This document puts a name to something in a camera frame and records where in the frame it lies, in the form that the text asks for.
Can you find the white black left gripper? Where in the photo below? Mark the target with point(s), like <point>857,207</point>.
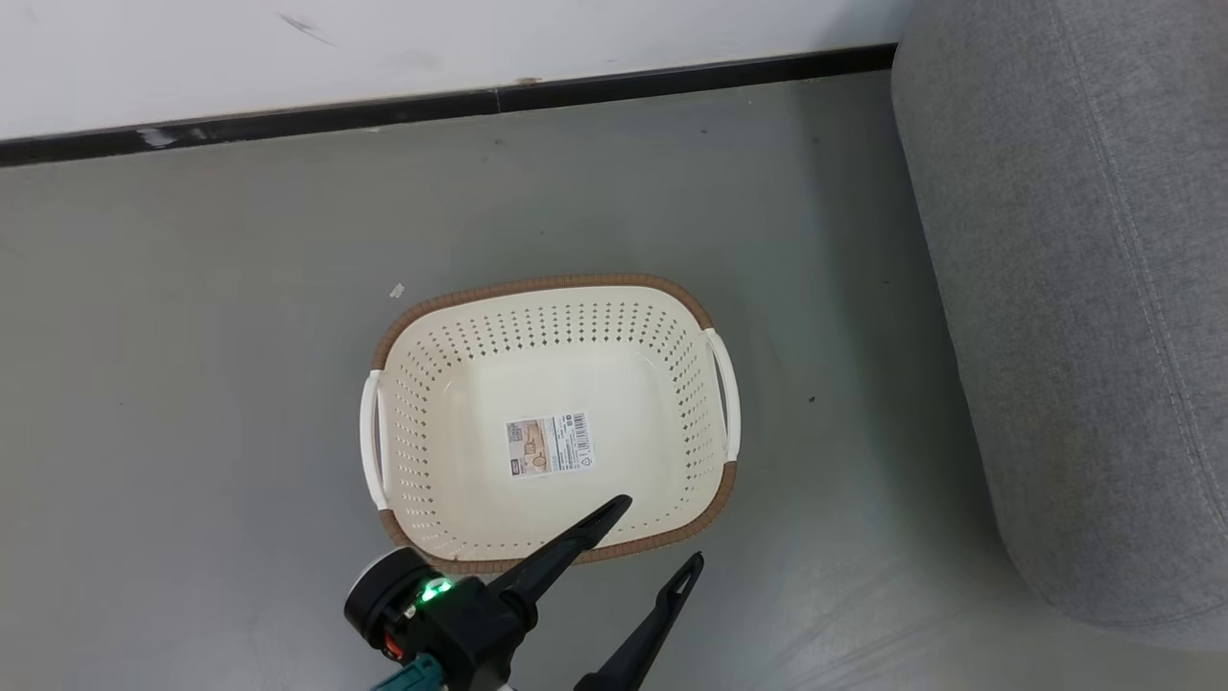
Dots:
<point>475,624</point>

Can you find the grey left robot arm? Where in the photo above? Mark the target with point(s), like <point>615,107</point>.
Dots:
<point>384,600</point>

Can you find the grey fabric sofa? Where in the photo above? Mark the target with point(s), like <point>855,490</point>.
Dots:
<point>1084,288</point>

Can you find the printed paper barcode label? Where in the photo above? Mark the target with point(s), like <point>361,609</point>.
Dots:
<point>550,444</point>

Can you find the cream perforated laundry basket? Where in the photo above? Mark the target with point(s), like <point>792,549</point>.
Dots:
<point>480,384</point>

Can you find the black wall baseboard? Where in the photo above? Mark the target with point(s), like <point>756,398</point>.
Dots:
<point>432,104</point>

